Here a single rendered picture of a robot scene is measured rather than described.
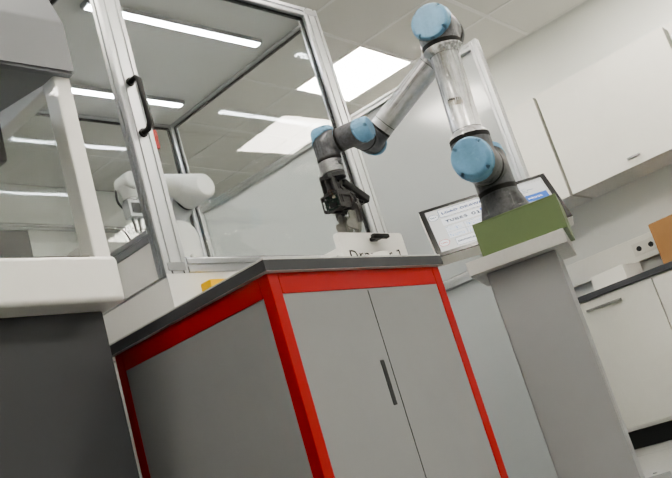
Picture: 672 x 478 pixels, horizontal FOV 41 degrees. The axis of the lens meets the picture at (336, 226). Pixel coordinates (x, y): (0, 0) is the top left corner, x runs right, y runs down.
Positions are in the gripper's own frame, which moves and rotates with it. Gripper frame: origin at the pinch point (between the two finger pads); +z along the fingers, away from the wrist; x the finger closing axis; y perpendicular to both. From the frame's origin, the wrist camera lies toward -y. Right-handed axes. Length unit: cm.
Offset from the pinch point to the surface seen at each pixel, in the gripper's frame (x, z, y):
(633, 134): -26, -76, -320
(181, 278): -23, 3, 50
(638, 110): -18, -88, -320
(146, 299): -33, 5, 54
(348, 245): 11.1, 6.5, 18.5
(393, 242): 11.0, 5.8, -2.0
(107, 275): 3, 10, 91
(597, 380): 50, 59, -17
